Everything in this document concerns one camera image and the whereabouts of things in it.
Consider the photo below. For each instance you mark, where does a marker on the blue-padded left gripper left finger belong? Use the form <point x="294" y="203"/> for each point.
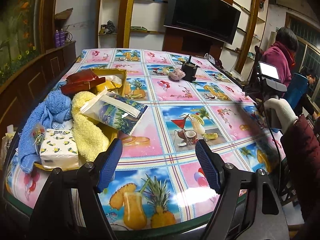
<point x="107" y="164"/>

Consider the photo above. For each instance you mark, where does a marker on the purple spray bottle left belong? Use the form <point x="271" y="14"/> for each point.
<point x="57" y="39"/>

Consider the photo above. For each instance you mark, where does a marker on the yellow shallow box tray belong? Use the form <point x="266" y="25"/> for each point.
<point x="110" y="132"/>

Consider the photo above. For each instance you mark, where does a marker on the green item on shelf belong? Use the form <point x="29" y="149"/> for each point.
<point x="138" y="28"/>

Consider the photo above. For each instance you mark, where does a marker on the white lemon tissue pack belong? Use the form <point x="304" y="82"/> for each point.
<point x="59" y="149"/>

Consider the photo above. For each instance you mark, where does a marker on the colourful printed tablecloth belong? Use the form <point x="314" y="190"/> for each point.
<point x="158" y="159"/>

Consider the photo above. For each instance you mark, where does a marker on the black pot with stick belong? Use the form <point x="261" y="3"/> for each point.
<point x="189" y="70"/>

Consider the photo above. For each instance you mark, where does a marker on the lit phone screen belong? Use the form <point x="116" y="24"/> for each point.
<point x="267" y="70"/>

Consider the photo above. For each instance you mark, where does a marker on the purple spray bottle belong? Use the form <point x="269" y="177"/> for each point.
<point x="57" y="39"/>
<point x="62" y="37"/>

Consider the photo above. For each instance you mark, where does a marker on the dark wooden side cabinet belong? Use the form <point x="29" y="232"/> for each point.
<point x="20" y="91"/>

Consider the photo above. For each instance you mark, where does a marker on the blue terry towel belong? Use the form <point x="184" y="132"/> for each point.
<point x="42" y="122"/>

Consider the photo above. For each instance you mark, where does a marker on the dark red foil packet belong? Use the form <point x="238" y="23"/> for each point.
<point x="81" y="81"/>

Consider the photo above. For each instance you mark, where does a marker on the flower mural panel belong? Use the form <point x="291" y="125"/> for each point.
<point x="19" y="35"/>

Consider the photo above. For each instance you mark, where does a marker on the white plastic bag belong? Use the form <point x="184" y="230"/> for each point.
<point x="209" y="58"/>

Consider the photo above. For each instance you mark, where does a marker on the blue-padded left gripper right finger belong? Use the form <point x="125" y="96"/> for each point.
<point x="212" y="165"/>

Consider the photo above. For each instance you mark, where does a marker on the person in pink hoodie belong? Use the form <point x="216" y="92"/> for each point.
<point x="282" y="53"/>

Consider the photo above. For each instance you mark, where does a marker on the white-gloved right hand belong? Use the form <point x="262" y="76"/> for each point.
<point x="284" y="112"/>

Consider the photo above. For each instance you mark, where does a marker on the blue chair back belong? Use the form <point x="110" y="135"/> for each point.
<point x="297" y="87"/>

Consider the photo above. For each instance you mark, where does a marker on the dark red sleeve right forearm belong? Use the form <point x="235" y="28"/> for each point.
<point x="301" y="148"/>

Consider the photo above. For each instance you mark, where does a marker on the black flat television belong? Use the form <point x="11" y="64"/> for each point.
<point x="212" y="18"/>

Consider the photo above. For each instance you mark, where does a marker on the white packet red lettering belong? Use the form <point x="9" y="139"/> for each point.
<point x="117" y="81"/>

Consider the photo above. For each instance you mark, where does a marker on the pink fluffy pompom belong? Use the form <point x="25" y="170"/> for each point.
<point x="177" y="74"/>

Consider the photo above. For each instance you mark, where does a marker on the black item on shelf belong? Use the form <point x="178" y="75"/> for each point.
<point x="108" y="28"/>

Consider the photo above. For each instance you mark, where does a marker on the light yellow fluffy towel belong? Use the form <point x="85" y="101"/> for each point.
<point x="90" y="139"/>

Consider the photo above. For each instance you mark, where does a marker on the purple spray bottle right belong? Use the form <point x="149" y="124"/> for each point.
<point x="62" y="37"/>

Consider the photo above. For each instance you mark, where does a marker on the white wall shelf unit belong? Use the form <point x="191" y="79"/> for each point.
<point x="151" y="15"/>

